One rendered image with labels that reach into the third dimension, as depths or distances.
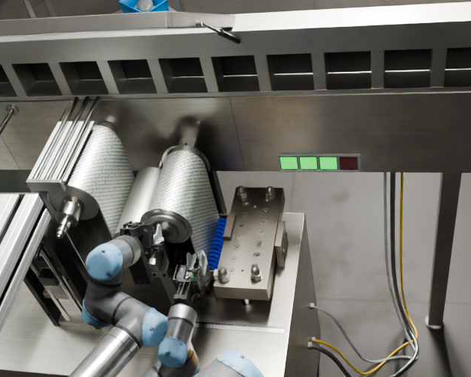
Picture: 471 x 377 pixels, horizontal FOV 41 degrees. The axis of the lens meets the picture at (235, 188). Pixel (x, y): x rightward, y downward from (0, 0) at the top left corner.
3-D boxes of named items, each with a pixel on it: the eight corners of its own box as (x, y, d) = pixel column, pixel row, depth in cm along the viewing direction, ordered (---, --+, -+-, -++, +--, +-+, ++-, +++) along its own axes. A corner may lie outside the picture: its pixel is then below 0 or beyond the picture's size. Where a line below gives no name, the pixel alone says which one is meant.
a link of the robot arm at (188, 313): (196, 332, 173) (167, 330, 174) (199, 317, 176) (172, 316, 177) (191, 317, 167) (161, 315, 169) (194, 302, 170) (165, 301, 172)
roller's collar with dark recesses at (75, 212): (60, 227, 176) (51, 212, 171) (67, 211, 180) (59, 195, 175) (81, 227, 174) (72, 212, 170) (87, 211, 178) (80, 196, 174)
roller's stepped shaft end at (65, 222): (54, 241, 170) (50, 233, 168) (63, 224, 174) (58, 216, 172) (66, 241, 170) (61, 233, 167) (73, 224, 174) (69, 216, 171)
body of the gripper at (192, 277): (202, 263, 177) (193, 300, 169) (208, 281, 183) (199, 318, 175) (176, 262, 179) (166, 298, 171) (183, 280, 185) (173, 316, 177)
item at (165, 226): (182, 237, 175) (161, 244, 179) (184, 232, 177) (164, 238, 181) (166, 221, 171) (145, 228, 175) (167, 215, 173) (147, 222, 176)
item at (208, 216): (202, 275, 192) (189, 236, 179) (217, 215, 208) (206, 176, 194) (204, 275, 192) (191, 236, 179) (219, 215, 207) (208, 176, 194)
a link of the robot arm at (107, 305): (106, 338, 142) (117, 292, 140) (72, 317, 147) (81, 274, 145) (129, 330, 149) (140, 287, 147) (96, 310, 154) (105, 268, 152)
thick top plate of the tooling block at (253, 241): (216, 298, 192) (212, 286, 187) (238, 198, 218) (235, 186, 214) (268, 301, 188) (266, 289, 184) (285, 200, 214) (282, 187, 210)
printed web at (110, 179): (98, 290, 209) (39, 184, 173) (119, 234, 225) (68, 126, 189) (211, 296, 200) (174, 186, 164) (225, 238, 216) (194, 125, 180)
